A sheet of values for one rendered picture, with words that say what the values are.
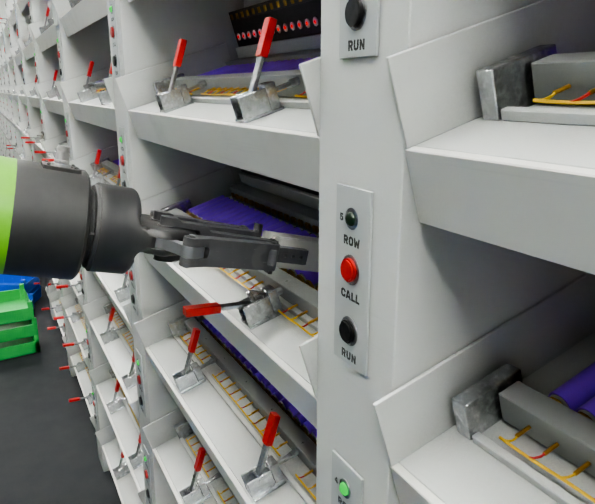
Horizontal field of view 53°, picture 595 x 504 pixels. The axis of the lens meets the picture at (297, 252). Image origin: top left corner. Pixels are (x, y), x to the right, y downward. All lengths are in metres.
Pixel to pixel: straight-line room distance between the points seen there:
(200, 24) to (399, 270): 0.74
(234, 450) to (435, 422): 0.40
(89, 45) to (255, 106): 1.16
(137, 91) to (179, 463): 0.62
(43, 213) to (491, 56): 0.33
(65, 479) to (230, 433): 1.27
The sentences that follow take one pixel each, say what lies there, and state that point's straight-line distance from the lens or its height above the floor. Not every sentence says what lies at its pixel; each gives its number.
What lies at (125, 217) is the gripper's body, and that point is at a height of 1.02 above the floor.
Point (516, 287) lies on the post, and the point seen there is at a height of 1.00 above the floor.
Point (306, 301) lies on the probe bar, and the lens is 0.56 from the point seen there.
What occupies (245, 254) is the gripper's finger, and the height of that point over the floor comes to 0.99.
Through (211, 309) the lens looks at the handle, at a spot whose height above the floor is 0.92.
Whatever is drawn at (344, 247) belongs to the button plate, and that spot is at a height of 1.02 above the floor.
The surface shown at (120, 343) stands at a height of 0.50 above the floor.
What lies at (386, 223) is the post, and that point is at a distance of 0.36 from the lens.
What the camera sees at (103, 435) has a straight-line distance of 1.95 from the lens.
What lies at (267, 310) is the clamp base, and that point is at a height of 0.91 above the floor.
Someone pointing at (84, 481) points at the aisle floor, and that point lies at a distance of 2.00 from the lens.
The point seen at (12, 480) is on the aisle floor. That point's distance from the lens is 2.08.
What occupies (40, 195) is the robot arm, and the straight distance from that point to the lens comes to 0.48.
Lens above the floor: 1.12
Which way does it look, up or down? 15 degrees down
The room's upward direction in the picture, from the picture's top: straight up
